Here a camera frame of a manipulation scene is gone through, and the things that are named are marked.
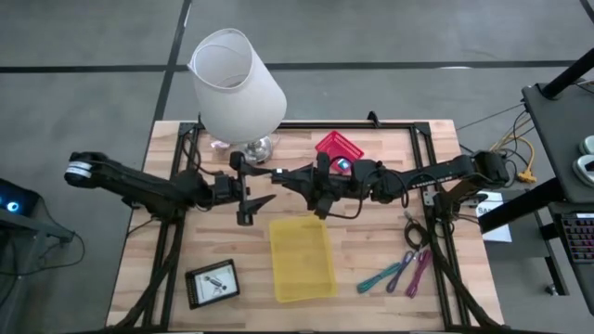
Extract teal cable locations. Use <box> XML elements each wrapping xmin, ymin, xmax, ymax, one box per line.
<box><xmin>355</xmin><ymin>262</ymin><xmax>403</xmax><ymax>294</ymax></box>

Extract black side table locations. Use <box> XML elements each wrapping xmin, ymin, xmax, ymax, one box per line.
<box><xmin>521</xmin><ymin>82</ymin><xmax>594</xmax><ymax>205</ymax></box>

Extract black keyboard desk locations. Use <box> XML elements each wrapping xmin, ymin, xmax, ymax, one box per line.
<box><xmin>477</xmin><ymin>178</ymin><xmax>594</xmax><ymax>316</ymax></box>

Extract yellow translucent plastic bin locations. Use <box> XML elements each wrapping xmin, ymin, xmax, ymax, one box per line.
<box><xmin>268</xmin><ymin>215</ymin><xmax>339</xmax><ymax>304</ymax></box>

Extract black aluminium table frame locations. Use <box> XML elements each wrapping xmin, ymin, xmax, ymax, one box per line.
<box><xmin>106</xmin><ymin>119</ymin><xmax>505</xmax><ymax>334</ymax></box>

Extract black vertical pole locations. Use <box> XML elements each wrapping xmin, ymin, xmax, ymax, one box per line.
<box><xmin>540</xmin><ymin>45</ymin><xmax>594</xmax><ymax>99</ymax></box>

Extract white paper sheet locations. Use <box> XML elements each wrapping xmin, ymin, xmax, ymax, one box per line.
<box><xmin>476</xmin><ymin>190</ymin><xmax>513</xmax><ymax>243</ymax></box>

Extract purple cable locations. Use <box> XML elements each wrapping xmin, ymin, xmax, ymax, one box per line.
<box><xmin>385</xmin><ymin>250</ymin><xmax>416</xmax><ymax>294</ymax></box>

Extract black computer with blue light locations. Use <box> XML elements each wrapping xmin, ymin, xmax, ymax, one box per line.
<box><xmin>0</xmin><ymin>178</ymin><xmax>41</xmax><ymax>217</ymax></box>

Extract white Acer adapter box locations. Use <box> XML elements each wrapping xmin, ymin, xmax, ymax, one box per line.
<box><xmin>192</xmin><ymin>264</ymin><xmax>237</xmax><ymax>302</ymax></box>

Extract black box with card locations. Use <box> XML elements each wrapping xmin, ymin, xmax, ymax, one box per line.
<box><xmin>184</xmin><ymin>258</ymin><xmax>241</xmax><ymax>311</ymax></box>

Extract magenta cable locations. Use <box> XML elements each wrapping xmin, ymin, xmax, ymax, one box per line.
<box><xmin>405</xmin><ymin>249</ymin><xmax>433</xmax><ymax>299</ymax></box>

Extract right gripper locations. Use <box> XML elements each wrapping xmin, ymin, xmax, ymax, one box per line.
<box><xmin>280</xmin><ymin>152</ymin><xmax>380</xmax><ymax>220</ymax></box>

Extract yellow floor cables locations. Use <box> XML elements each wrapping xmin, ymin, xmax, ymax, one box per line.
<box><xmin>477</xmin><ymin>118</ymin><xmax>538</xmax><ymax>185</ymax></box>

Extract white shade table lamp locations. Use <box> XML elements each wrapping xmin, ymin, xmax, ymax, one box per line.
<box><xmin>187</xmin><ymin>27</ymin><xmax>288</xmax><ymax>166</ymax></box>

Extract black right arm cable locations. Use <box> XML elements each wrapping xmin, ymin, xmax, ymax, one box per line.
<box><xmin>319</xmin><ymin>169</ymin><xmax>412</xmax><ymax>222</ymax></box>

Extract black backlit keyboard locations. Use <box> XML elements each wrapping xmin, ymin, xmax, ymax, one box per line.
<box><xmin>559</xmin><ymin>212</ymin><xmax>594</xmax><ymax>264</ymax></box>

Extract red plastic basket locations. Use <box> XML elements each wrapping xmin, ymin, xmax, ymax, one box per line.
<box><xmin>314</xmin><ymin>130</ymin><xmax>366</xmax><ymax>176</ymax></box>

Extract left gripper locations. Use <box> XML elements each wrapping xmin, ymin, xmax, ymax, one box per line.
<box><xmin>213</xmin><ymin>151</ymin><xmax>278</xmax><ymax>227</ymax></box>

